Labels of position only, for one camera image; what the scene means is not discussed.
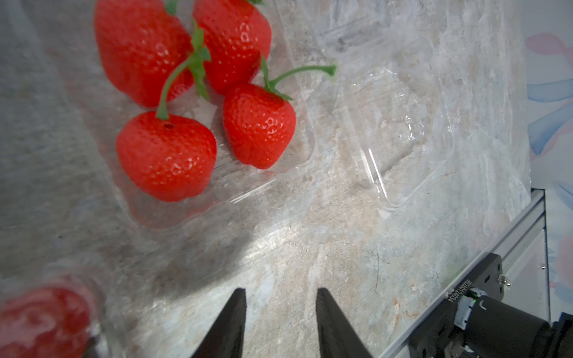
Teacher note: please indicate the strawberry with stem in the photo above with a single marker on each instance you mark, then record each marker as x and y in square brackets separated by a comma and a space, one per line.
[237, 35]

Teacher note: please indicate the clear plastic clamshell container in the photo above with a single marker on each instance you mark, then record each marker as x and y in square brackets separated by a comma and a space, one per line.
[105, 338]

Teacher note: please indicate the strawberry lone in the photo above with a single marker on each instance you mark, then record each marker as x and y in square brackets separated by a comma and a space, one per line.
[139, 45]

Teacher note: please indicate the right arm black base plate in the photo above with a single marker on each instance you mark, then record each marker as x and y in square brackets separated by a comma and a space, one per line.
[439, 333]

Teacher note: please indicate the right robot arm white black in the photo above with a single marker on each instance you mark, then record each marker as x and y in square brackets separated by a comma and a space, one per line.
[491, 328]

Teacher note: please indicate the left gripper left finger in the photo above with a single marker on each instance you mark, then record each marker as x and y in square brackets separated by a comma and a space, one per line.
[225, 338]

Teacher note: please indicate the aluminium mounting rail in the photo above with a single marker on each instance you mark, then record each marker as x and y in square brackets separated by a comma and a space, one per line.
[524, 253]

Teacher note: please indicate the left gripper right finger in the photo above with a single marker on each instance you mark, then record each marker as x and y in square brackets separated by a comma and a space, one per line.
[337, 337]

